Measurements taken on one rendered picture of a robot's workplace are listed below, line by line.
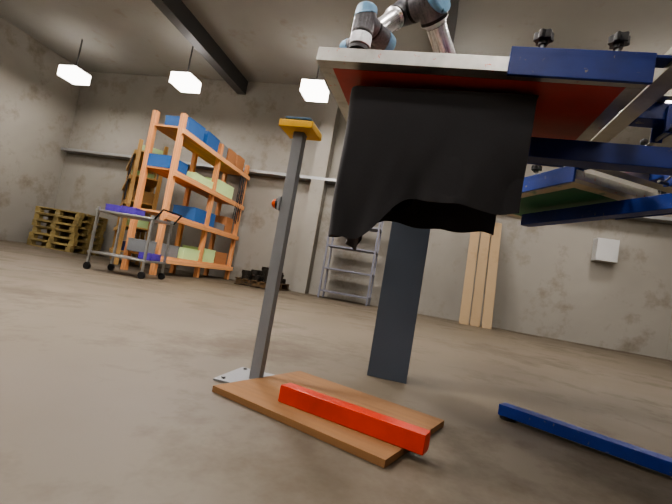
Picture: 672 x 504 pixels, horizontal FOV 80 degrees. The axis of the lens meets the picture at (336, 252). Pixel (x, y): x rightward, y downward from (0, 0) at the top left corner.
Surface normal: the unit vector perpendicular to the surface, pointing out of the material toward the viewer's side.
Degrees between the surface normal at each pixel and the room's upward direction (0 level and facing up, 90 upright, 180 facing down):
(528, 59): 90
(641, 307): 90
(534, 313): 90
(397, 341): 90
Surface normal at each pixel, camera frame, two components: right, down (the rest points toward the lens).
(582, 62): -0.22, -0.11
